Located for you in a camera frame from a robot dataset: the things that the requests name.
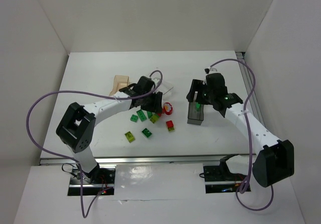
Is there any small green lego piece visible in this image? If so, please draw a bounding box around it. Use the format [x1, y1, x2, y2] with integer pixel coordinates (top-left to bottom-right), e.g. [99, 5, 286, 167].
[195, 102, 201, 111]

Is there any lime printed lego brick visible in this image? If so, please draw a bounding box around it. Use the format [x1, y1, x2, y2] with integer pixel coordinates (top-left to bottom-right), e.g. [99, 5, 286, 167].
[124, 131, 135, 143]

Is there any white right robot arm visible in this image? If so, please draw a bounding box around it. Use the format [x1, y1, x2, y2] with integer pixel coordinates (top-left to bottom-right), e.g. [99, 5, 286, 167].
[187, 73, 294, 187]

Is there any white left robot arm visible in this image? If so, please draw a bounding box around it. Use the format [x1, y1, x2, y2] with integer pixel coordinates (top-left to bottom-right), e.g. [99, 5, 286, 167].
[56, 76, 163, 183]

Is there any dark green 2x4 lego brick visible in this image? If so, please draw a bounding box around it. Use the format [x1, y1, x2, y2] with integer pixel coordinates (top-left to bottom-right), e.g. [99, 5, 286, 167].
[136, 110, 147, 122]

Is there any clear plastic container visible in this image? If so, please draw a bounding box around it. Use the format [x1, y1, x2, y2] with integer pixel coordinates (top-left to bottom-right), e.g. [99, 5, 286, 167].
[149, 72, 174, 101]

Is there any dark green 2x2 lego brick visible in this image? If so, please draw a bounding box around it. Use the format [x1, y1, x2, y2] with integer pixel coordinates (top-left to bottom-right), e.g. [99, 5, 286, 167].
[130, 115, 138, 123]

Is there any tan translucent plastic container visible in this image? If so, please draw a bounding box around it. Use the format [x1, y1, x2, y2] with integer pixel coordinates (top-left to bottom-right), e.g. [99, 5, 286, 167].
[109, 75, 129, 96]

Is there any red and lime stacked lego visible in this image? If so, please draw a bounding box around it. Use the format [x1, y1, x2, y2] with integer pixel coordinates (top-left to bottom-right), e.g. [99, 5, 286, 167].
[166, 121, 175, 132]

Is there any dark green printed lego brick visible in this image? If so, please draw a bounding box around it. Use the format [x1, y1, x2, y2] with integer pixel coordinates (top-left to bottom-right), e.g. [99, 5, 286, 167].
[141, 128, 152, 139]

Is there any grey translucent plastic container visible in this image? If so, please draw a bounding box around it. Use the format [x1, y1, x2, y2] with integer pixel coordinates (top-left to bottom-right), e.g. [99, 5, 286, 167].
[187, 101, 204, 126]

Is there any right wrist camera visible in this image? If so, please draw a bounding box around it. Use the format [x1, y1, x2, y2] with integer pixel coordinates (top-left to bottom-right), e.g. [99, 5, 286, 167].
[204, 67, 217, 74]

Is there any aluminium side rail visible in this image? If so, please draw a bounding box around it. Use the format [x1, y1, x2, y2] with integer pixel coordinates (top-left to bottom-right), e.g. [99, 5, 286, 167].
[235, 51, 276, 161]

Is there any aluminium mounting rail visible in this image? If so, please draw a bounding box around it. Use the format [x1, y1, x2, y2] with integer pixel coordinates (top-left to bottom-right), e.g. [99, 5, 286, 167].
[39, 154, 234, 171]

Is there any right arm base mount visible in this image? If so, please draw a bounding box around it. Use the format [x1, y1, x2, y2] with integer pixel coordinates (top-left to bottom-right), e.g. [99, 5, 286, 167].
[199, 154, 246, 194]

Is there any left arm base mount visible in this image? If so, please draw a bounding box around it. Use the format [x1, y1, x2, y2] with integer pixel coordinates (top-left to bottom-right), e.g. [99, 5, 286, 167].
[61, 163, 116, 196]

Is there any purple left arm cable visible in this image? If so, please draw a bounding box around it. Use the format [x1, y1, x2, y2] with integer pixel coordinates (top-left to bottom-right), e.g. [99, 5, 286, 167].
[26, 70, 164, 219]

